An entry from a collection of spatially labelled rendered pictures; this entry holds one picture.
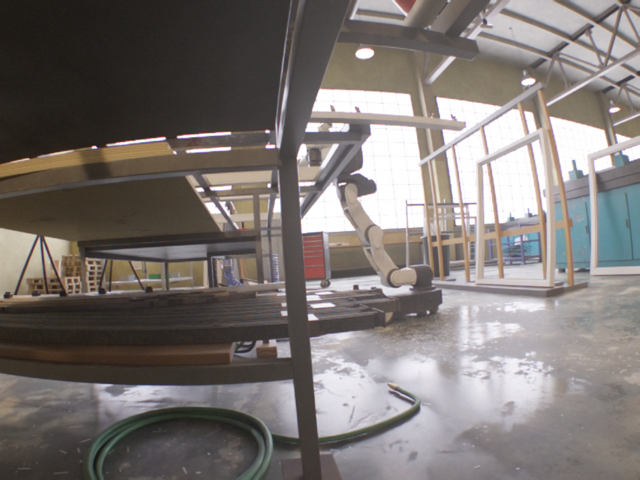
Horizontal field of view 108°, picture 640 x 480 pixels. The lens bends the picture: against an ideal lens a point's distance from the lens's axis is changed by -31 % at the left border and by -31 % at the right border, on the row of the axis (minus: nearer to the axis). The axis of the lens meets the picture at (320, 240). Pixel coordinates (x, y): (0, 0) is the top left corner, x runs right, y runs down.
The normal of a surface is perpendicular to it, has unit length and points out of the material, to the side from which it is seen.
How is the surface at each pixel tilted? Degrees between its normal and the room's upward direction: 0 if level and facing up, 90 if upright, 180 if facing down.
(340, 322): 90
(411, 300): 90
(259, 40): 180
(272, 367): 90
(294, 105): 180
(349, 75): 90
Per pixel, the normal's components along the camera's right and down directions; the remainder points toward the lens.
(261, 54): 0.07, 0.99
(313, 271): -0.20, -0.05
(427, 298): 0.55, -0.10
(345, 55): 0.16, -0.08
